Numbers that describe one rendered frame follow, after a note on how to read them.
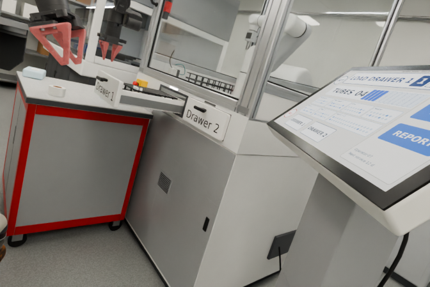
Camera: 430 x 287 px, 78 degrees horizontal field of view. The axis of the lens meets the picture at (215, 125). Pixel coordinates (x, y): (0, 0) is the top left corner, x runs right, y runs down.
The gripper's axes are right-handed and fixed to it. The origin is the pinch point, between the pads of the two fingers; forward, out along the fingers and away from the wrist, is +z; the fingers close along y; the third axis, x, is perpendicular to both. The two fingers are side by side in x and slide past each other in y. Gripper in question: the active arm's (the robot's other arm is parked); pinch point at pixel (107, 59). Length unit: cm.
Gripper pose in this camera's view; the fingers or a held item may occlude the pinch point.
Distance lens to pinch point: 122.2
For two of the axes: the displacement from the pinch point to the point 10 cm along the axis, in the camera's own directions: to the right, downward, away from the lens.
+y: 7.5, 0.8, 6.6
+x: -6.1, -3.2, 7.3
